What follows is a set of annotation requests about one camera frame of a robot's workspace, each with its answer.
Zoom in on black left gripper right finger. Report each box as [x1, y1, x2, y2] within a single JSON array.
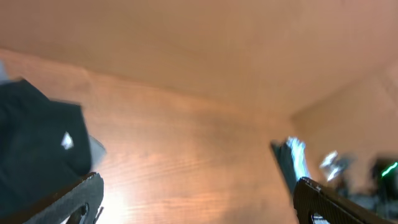
[[293, 177, 392, 224]]

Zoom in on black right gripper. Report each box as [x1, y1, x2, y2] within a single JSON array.
[[319, 151, 354, 187]]

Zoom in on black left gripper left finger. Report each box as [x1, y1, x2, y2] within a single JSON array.
[[1, 172, 104, 224]]

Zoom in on black t-shirt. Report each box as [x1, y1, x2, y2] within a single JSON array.
[[1, 80, 92, 217]]

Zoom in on light blue t-shirt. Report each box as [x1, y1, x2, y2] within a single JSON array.
[[286, 136, 311, 180]]

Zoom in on black garment in pile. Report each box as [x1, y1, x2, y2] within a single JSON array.
[[270, 141, 297, 195]]

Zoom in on grey folded trousers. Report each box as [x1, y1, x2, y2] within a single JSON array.
[[89, 136, 106, 170]]

